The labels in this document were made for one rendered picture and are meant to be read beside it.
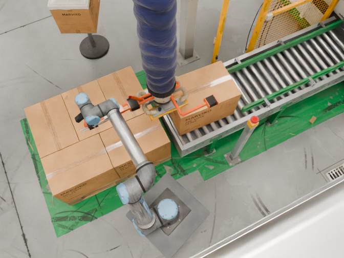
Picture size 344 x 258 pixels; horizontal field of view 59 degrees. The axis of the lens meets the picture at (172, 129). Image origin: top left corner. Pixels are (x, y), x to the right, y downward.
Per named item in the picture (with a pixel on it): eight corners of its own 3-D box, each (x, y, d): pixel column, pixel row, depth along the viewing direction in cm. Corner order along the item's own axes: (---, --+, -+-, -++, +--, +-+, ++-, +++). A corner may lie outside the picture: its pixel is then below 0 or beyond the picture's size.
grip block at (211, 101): (212, 96, 241) (213, 93, 236) (217, 105, 238) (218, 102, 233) (203, 101, 239) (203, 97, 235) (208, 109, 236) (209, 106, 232)
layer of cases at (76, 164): (134, 84, 367) (130, 65, 331) (170, 154, 332) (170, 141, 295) (39, 124, 347) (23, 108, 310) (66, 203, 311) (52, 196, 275)
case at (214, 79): (215, 83, 321) (221, 60, 284) (233, 113, 306) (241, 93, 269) (163, 103, 312) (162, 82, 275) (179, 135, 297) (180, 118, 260)
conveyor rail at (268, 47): (326, 27, 368) (334, 15, 351) (328, 29, 366) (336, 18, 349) (154, 101, 329) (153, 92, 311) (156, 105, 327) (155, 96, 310)
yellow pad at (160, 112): (183, 94, 254) (183, 91, 249) (188, 104, 250) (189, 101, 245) (146, 111, 248) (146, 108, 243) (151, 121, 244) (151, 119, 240)
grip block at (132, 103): (135, 98, 241) (135, 94, 236) (141, 108, 238) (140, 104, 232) (126, 102, 240) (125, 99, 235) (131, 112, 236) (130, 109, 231)
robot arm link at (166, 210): (180, 215, 236) (181, 212, 220) (162, 227, 232) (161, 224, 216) (171, 198, 241) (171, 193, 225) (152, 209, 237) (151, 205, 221)
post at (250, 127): (233, 154, 347) (255, 116, 255) (236, 158, 344) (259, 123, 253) (228, 156, 346) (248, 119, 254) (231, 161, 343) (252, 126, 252)
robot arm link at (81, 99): (77, 106, 193) (71, 94, 197) (82, 115, 205) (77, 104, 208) (90, 100, 195) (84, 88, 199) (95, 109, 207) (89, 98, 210)
